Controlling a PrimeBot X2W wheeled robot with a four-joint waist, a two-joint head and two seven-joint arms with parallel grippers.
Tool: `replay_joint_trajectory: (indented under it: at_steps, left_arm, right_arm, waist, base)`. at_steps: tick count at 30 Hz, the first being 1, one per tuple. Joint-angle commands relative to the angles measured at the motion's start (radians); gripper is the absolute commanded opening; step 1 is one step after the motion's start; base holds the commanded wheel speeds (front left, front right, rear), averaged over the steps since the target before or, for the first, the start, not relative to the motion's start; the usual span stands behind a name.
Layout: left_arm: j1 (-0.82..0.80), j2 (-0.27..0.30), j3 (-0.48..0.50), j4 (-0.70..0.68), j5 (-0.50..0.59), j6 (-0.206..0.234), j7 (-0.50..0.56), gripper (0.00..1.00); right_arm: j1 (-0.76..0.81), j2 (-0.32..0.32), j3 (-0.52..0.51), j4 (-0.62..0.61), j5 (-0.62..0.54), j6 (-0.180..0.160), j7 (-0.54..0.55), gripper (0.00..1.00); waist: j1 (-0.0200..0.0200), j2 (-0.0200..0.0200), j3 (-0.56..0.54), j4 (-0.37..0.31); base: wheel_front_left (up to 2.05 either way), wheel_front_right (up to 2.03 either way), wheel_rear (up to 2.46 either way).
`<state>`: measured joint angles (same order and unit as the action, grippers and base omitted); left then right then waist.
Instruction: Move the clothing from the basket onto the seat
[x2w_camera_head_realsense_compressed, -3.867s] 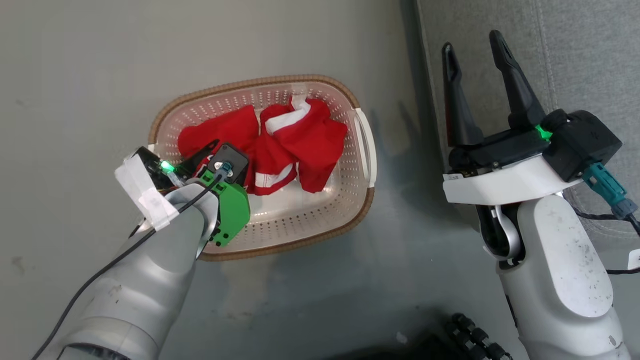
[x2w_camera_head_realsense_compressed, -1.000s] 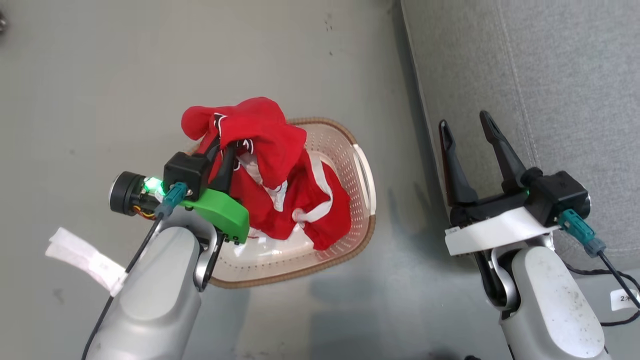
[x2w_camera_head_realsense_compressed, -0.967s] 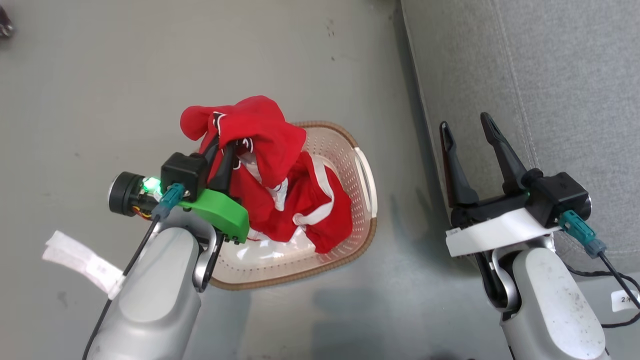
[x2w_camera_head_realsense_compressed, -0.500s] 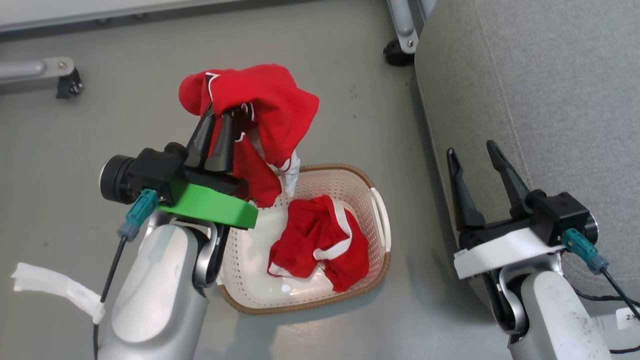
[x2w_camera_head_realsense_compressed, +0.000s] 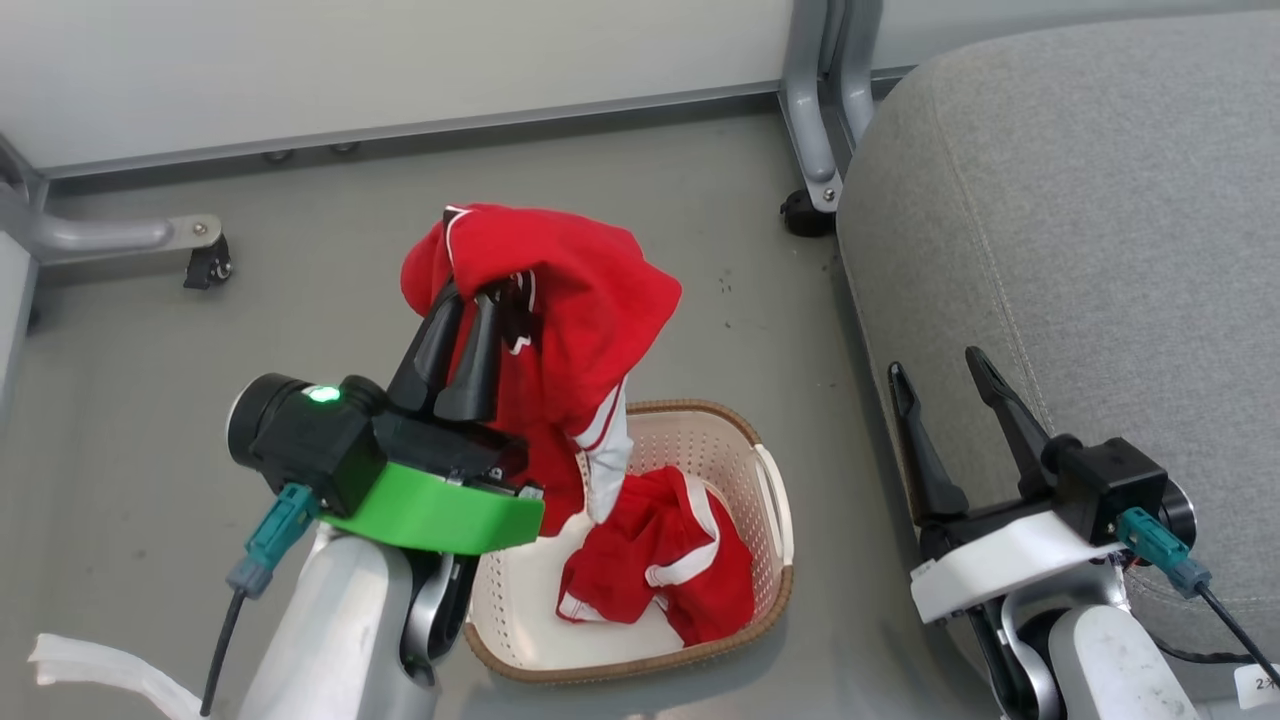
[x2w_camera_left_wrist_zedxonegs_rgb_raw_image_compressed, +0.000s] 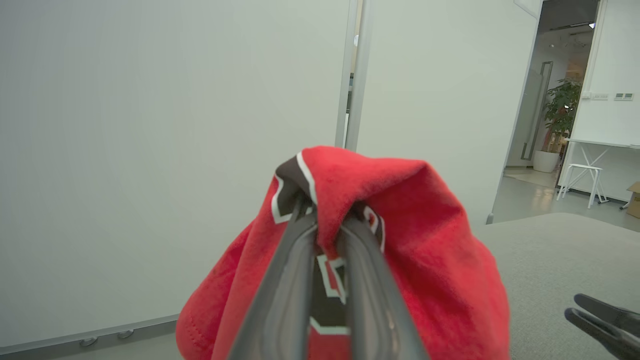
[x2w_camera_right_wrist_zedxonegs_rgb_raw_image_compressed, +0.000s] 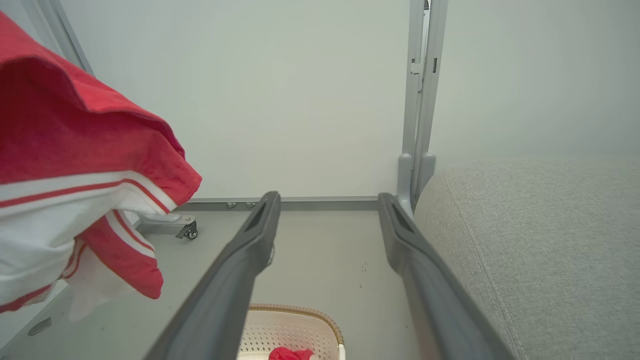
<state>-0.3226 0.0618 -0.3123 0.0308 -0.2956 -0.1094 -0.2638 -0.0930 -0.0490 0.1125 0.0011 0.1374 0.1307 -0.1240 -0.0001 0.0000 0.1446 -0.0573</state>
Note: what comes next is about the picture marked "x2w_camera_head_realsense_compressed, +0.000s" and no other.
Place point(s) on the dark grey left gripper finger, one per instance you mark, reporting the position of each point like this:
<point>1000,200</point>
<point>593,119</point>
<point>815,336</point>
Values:
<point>474,370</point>
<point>428,350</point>

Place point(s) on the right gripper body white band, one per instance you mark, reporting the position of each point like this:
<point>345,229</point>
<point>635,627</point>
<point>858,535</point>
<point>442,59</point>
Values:
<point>1000,560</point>

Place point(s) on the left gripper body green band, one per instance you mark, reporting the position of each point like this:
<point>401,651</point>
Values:
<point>430,510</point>

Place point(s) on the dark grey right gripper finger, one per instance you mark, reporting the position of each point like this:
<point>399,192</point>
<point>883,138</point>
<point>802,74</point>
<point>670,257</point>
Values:
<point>1015,425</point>
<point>925,460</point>

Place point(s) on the red garment with white sleeve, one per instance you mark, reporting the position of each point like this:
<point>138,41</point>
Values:
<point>590,300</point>

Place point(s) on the red garment with white stripe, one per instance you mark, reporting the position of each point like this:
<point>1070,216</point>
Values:
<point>670,560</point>

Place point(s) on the cream perforated basket brown rim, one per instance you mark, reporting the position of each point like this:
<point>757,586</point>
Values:
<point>520,620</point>

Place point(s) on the black caster wheel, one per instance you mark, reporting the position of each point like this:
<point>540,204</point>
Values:
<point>208,265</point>
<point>804,215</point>

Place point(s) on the white paper tag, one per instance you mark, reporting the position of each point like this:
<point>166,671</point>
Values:
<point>1258,686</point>

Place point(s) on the white translucent plastic strip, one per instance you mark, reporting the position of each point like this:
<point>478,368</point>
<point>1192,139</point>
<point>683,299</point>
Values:
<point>110,665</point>

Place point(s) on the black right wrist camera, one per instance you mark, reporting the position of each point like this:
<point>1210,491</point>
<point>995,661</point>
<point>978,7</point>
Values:
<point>1110,490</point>

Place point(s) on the grey metal wall rail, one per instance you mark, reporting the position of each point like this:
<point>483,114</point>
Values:
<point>420,128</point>

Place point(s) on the grey metal frame leg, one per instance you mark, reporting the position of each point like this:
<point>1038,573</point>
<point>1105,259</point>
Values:
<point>90,232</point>
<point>812,110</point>

